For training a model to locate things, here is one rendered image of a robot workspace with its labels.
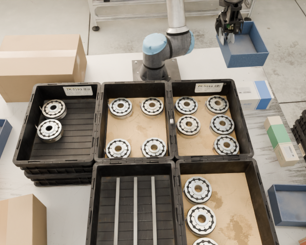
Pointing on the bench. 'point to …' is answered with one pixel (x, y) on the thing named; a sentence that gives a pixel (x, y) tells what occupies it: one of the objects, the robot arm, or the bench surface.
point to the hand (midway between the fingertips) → (224, 41)
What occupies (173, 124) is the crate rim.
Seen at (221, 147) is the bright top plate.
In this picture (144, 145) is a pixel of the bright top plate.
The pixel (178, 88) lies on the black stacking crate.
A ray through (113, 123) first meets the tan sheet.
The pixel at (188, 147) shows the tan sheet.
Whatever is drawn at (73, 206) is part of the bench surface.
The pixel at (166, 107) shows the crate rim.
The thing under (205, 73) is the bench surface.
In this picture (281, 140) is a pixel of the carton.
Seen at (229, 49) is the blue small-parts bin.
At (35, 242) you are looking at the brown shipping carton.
